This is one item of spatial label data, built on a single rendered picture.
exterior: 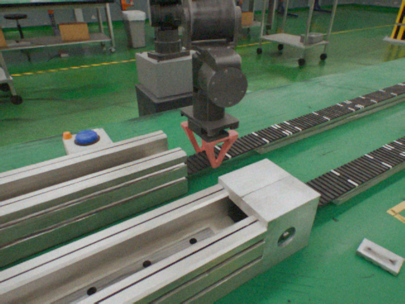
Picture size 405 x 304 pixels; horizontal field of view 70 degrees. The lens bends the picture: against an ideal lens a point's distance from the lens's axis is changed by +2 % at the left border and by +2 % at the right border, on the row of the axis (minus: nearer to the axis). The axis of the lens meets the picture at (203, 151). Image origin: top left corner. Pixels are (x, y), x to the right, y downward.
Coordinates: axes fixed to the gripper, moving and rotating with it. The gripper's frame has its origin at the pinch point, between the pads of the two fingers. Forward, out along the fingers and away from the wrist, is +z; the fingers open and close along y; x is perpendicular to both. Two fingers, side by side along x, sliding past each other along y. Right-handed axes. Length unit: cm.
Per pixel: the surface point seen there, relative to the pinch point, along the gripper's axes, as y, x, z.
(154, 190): 4.1, -13.2, -0.2
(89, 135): -12.8, -18.6, -4.5
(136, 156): -2.9, -13.3, -3.1
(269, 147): 1.5, 15.0, 1.7
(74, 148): -11.8, -21.9, -3.1
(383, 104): 1, 59, 1
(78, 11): -732, 123, 35
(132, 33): -469, 153, 51
